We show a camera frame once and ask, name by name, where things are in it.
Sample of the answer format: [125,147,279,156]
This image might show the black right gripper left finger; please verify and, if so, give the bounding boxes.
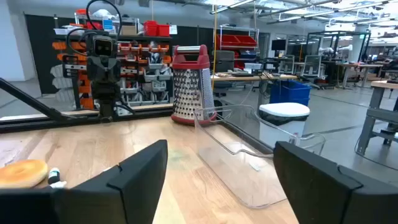
[58,139,169,224]

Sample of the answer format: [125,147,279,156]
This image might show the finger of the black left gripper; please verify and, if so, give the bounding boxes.
[104,55,122,83]
[86,55,105,83]

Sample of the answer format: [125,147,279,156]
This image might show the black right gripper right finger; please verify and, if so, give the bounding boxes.
[272,141,398,224]

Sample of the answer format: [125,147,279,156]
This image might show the orange glazed donut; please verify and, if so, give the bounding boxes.
[0,159,49,190]

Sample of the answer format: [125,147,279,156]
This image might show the grey office chair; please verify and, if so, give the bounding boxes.
[300,55,323,82]

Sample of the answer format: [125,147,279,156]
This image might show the rack of small parts bins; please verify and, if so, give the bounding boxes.
[51,34,174,110]

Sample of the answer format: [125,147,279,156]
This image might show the red plastic bins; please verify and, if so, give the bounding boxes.
[143,20,171,37]

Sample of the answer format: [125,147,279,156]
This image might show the red steel box grater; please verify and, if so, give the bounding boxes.
[170,44,218,127]

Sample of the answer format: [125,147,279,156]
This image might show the clear plastic bin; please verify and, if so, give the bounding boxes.
[193,104,326,209]

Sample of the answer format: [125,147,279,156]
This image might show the white trash can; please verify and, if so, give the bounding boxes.
[258,102,311,149]

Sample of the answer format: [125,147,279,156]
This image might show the grey metal workbench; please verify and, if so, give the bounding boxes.
[356,80,398,156]

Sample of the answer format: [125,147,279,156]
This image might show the black equipment case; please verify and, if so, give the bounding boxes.
[214,50,236,73]

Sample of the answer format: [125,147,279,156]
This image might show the blue storage tote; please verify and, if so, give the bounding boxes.
[269,80,312,106]

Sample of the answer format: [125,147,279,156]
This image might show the shelf with red bins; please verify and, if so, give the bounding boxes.
[216,26,259,70]

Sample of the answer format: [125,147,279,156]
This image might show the wooden workbench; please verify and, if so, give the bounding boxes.
[211,72,298,108]

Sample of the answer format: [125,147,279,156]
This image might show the black computer monitor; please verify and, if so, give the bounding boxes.
[271,39,287,52]

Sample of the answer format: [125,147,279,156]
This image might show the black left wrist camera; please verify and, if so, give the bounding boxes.
[86,30,118,58]

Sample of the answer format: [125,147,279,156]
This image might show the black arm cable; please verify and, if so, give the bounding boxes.
[85,0,123,35]

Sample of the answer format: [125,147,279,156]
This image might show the yellow hanging cable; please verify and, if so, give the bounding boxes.
[212,0,218,91]

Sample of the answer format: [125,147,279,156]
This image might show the black frame work cell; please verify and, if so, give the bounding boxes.
[306,30,371,65]

